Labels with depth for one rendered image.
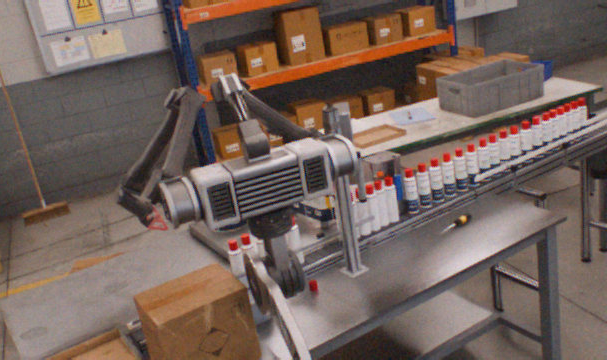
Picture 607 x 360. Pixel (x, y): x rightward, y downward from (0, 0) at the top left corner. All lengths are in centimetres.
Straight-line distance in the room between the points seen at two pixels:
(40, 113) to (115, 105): 69
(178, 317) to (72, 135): 504
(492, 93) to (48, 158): 432
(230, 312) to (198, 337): 12
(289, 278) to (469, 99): 269
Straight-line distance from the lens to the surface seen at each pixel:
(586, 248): 438
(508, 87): 467
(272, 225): 200
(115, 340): 266
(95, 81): 693
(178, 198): 193
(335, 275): 272
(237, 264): 258
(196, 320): 212
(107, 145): 706
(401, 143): 422
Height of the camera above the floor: 213
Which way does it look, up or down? 21 degrees down
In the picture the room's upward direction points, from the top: 10 degrees counter-clockwise
